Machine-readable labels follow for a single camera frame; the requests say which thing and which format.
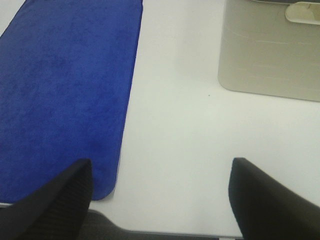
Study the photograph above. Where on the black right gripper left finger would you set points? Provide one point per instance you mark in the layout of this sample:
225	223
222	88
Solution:
56	211

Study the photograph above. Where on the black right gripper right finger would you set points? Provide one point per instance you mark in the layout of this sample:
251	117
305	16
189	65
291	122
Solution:
265	209

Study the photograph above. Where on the beige storage box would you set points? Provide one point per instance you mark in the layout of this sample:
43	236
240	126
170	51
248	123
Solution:
271	47

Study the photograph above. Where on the blue microfibre towel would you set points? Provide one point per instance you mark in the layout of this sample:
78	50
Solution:
66	71

